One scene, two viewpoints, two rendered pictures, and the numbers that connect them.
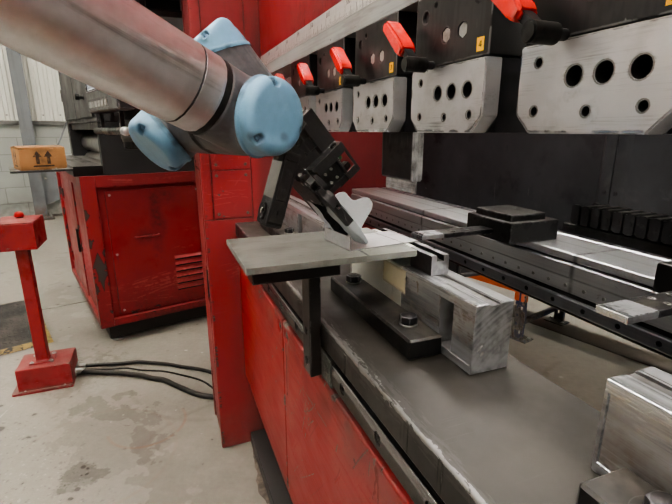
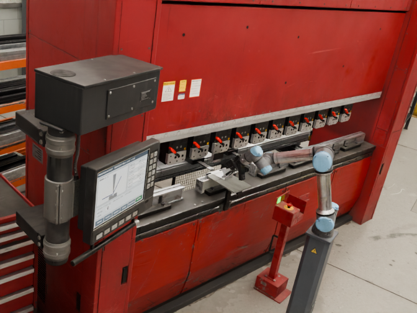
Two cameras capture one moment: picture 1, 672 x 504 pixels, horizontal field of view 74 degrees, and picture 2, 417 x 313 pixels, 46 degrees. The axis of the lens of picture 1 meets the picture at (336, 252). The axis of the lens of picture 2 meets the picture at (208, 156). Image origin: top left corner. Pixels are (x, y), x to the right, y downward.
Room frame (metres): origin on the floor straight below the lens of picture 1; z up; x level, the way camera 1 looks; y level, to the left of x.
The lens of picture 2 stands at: (2.19, 2.68, 2.49)
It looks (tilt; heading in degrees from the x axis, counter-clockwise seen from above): 24 degrees down; 244
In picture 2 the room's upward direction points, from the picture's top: 10 degrees clockwise
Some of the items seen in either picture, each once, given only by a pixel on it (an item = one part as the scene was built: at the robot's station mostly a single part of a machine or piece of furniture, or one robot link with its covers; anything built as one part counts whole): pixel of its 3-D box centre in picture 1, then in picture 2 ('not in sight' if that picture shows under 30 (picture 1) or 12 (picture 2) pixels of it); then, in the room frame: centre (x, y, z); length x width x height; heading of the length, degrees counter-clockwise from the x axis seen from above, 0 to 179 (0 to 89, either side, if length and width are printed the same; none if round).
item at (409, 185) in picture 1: (401, 161); (217, 155); (0.75, -0.11, 1.13); 0.10 x 0.02 x 0.10; 21
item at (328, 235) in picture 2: not in sight; (324, 225); (0.12, 0.41, 0.82); 0.15 x 0.15 x 0.10
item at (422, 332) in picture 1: (377, 309); (221, 187); (0.70, -0.07, 0.89); 0.30 x 0.05 x 0.03; 21
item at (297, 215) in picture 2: not in sight; (289, 208); (0.16, 0.05, 0.75); 0.20 x 0.16 x 0.18; 30
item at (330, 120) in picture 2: not in sight; (331, 113); (-0.53, -0.61, 1.26); 0.15 x 0.09 x 0.17; 21
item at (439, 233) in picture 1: (478, 225); (200, 161); (0.80, -0.26, 1.01); 0.26 x 0.12 x 0.05; 111
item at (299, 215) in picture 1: (303, 222); (151, 200); (1.27, 0.09, 0.92); 0.50 x 0.06 x 0.10; 21
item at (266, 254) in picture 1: (317, 247); (229, 181); (0.70, 0.03, 1.00); 0.26 x 0.18 x 0.01; 111
